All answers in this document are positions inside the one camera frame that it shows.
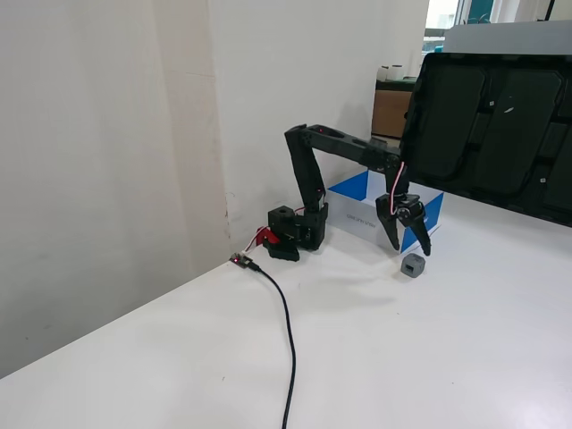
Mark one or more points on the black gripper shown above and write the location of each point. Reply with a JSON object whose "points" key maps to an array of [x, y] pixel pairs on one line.
{"points": [[394, 210]]}

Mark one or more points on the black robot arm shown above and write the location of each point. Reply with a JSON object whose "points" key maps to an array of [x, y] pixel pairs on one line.
{"points": [[308, 179]]}

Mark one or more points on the small gray block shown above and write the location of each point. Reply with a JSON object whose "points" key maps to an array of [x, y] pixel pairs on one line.
{"points": [[413, 266]]}

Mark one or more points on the blue and white cardboard box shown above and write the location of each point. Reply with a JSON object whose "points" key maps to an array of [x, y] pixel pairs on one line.
{"points": [[357, 214]]}

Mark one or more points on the brown cardboard box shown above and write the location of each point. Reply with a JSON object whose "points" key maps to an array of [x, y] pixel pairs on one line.
{"points": [[389, 111]]}

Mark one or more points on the black plastic moulded tray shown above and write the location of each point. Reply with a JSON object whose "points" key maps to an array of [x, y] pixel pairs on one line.
{"points": [[447, 125]]}

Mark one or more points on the red table clamp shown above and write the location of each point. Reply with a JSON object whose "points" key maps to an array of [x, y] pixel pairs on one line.
{"points": [[268, 236]]}

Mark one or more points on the white cup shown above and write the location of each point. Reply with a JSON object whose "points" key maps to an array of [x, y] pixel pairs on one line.
{"points": [[397, 73], [384, 73]]}

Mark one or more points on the small controller board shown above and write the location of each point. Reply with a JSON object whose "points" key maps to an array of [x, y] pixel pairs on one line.
{"points": [[241, 260]]}

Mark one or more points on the gray flat panel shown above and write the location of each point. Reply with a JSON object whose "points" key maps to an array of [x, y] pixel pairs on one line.
{"points": [[514, 38]]}

